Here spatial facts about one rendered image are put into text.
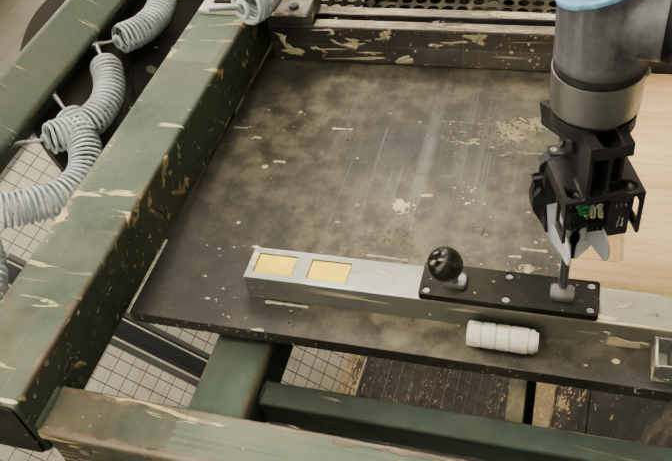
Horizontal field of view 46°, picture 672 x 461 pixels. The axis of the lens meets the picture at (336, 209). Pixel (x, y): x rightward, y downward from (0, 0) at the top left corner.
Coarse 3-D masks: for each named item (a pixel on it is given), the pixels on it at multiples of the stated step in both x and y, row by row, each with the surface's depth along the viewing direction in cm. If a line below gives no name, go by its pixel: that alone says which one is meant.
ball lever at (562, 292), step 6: (564, 264) 87; (564, 270) 87; (564, 276) 88; (564, 282) 88; (552, 288) 89; (558, 288) 89; (564, 288) 88; (570, 288) 88; (552, 294) 89; (558, 294) 88; (564, 294) 88; (570, 294) 88; (552, 300) 89; (558, 300) 89; (564, 300) 88; (570, 300) 88
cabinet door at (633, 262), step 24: (648, 96) 116; (648, 120) 112; (648, 144) 109; (648, 168) 106; (648, 192) 103; (648, 216) 100; (624, 240) 98; (648, 240) 97; (576, 264) 96; (600, 264) 96; (624, 264) 95; (648, 264) 95; (624, 288) 93; (648, 288) 92
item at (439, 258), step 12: (432, 252) 83; (444, 252) 82; (456, 252) 82; (432, 264) 82; (444, 264) 81; (456, 264) 81; (432, 276) 82; (444, 276) 81; (456, 276) 82; (456, 288) 92
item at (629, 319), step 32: (256, 256) 101; (288, 256) 100; (320, 256) 100; (256, 288) 100; (288, 288) 98; (320, 288) 96; (352, 288) 95; (384, 288) 95; (416, 288) 94; (608, 288) 90; (448, 320) 94; (480, 320) 93; (512, 320) 91; (544, 320) 90; (576, 320) 88; (608, 320) 87; (640, 320) 87
